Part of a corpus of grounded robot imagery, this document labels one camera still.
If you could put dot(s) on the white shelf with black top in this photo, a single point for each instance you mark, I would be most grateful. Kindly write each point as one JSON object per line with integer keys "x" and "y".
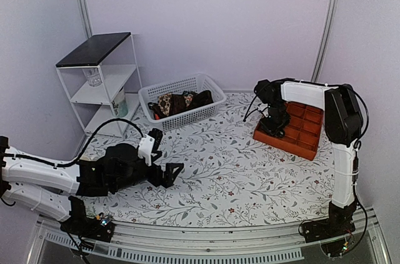
{"x": 114, "y": 55}

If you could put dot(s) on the white plastic basket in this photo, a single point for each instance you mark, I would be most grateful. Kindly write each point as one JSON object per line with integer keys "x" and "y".
{"x": 193, "y": 85}

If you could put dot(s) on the metal front rail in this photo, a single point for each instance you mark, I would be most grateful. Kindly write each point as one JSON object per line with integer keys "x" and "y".
{"x": 284, "y": 243}

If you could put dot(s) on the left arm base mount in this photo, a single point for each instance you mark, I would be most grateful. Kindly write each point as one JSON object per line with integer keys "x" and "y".
{"x": 100, "y": 227}

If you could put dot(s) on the floral table mat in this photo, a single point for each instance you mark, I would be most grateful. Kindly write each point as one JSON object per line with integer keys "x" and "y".
{"x": 229, "y": 179}

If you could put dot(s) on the orange compartment tray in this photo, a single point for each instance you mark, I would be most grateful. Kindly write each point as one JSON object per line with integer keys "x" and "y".
{"x": 302, "y": 134}

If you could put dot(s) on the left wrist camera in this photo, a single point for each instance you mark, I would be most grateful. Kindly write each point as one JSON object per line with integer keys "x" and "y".
{"x": 148, "y": 148}

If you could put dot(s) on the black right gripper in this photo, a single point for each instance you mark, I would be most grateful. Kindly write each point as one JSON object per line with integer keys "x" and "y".
{"x": 274, "y": 131}

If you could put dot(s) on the cream paisley tie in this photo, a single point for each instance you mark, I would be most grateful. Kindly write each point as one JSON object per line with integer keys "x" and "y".
{"x": 164, "y": 103}

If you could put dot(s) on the black shiny tie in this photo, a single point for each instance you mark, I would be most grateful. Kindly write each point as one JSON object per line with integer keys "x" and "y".
{"x": 203, "y": 98}

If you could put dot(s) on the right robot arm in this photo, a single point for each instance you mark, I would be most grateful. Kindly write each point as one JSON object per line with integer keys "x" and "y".
{"x": 344, "y": 124}

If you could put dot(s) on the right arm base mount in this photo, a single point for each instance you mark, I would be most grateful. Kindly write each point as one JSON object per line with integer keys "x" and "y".
{"x": 328, "y": 229}

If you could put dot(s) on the dark red patterned tie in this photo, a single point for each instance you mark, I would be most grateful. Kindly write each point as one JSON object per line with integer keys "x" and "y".
{"x": 180, "y": 103}

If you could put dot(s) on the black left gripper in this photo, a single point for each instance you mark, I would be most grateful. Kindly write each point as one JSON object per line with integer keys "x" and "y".
{"x": 167, "y": 179}

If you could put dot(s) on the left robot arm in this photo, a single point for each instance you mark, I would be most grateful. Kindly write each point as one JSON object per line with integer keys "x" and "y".
{"x": 55, "y": 188}

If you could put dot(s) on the clear drinking glass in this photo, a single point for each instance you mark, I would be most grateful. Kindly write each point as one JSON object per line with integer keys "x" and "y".
{"x": 92, "y": 76}

